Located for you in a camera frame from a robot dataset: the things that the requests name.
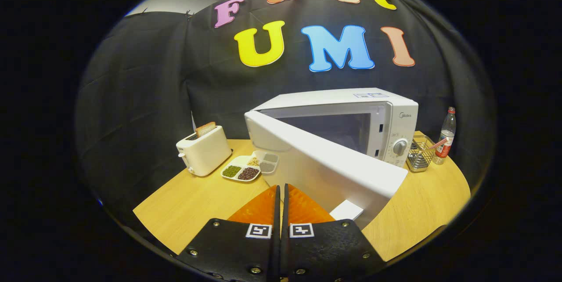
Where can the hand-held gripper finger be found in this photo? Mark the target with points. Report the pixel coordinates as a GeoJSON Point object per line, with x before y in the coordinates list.
{"type": "Point", "coordinates": [285, 242]}
{"type": "Point", "coordinates": [275, 238]}

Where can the white toaster oven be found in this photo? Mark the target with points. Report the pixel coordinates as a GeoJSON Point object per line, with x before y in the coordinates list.
{"type": "Point", "coordinates": [333, 172]}

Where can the cream toaster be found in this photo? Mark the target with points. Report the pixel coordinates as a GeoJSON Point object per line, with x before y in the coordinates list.
{"type": "Point", "coordinates": [206, 152]}

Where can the white divided bean tray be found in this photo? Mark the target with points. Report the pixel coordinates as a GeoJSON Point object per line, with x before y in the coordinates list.
{"type": "Point", "coordinates": [239, 171]}

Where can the toasted bread slice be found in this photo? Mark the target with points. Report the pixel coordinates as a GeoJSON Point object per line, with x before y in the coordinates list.
{"type": "Point", "coordinates": [205, 129]}

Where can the red striped straw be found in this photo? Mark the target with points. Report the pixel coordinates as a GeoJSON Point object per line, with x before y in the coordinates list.
{"type": "Point", "coordinates": [437, 143]}

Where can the clear red label water bottle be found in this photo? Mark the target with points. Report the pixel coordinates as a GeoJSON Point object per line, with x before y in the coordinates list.
{"type": "Point", "coordinates": [444, 141]}

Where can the black backdrop cloth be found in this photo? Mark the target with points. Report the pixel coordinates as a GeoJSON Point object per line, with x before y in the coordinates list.
{"type": "Point", "coordinates": [131, 97]}

